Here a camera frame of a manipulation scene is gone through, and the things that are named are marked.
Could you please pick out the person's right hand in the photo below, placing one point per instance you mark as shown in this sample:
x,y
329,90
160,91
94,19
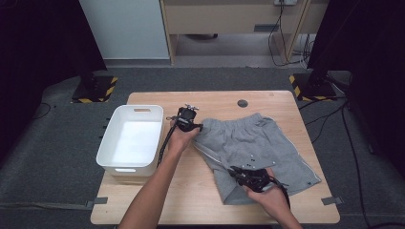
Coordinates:
x,y
270,200

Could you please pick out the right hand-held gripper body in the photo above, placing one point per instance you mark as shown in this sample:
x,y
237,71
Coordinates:
x,y
256,179

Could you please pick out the white plastic basket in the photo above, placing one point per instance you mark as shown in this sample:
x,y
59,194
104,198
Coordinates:
x,y
133,143

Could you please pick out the black stand with striped base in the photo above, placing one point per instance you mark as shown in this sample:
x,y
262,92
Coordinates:
x,y
95,90
313,89

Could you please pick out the dark grey desk label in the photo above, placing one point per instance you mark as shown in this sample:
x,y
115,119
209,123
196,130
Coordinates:
x,y
266,27

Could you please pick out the black curtain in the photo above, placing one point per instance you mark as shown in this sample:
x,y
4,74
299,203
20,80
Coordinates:
x,y
372,47
38,47

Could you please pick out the white power strip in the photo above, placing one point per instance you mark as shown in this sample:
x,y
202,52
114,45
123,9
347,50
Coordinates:
x,y
285,2

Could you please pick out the white cabinet panel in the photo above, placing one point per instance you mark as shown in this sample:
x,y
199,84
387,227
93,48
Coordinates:
x,y
124,28

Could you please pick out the round grey table grommet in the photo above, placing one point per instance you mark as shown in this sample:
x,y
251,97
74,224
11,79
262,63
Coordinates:
x,y
242,103

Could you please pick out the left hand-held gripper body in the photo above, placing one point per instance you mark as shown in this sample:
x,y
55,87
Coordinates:
x,y
187,117

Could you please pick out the light wooden desk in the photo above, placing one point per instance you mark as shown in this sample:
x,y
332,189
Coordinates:
x,y
223,19

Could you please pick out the black floor tape mark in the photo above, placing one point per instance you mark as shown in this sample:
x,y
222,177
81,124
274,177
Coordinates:
x,y
104,127

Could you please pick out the grey tape strip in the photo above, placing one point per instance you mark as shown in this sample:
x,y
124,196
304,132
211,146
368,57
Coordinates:
x,y
331,200
98,201

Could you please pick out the grey shorts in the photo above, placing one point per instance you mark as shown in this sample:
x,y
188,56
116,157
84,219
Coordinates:
x,y
254,140

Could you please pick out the person's left hand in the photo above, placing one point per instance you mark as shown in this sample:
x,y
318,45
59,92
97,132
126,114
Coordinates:
x,y
180,141

